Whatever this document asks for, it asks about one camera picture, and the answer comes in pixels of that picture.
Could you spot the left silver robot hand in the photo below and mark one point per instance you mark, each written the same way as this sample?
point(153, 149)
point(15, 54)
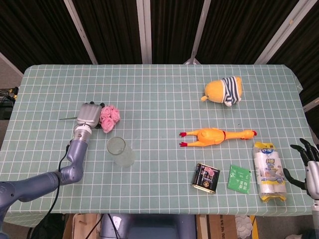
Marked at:
point(88, 114)

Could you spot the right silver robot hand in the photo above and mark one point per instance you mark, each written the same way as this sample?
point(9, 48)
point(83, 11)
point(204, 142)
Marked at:
point(312, 176)

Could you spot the pink artificial rose bouquet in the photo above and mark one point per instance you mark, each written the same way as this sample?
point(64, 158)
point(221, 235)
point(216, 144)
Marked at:
point(109, 115)

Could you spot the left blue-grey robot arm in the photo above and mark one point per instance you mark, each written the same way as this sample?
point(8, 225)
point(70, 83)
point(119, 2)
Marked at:
point(74, 159)

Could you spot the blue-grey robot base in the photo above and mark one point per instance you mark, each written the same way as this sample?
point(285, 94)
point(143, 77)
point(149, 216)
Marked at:
point(149, 227)

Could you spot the transparent textured glass vase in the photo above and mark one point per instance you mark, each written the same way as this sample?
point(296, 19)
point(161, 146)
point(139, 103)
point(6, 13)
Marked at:
point(122, 154)

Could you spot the green checked tablecloth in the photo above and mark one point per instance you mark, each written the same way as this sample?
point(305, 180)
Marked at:
point(162, 99)

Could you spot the plastic bag rolls pack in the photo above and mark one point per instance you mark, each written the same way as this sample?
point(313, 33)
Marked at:
point(270, 169)

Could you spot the green sachet packet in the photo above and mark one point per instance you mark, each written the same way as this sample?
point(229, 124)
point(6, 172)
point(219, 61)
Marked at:
point(239, 179)

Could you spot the black pleated curtain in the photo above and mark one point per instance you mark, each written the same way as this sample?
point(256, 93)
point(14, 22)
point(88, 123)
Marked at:
point(112, 25)

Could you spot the brown cardboard box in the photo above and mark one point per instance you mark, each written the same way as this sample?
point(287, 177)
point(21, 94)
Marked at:
point(220, 227)
point(84, 226)

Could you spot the black luncheon meat can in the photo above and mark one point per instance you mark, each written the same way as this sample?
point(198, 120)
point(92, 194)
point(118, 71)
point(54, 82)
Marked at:
point(205, 176)

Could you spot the yellow rubber chicken toy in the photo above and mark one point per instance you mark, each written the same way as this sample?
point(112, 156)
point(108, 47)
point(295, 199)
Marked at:
point(209, 137)

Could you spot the yellow plush toy striped shirt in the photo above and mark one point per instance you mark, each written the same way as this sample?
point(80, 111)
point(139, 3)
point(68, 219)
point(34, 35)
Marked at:
point(215, 90)

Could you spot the white metal frame post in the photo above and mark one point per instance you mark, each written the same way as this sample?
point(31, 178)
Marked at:
point(144, 30)
point(81, 32)
point(284, 32)
point(198, 32)

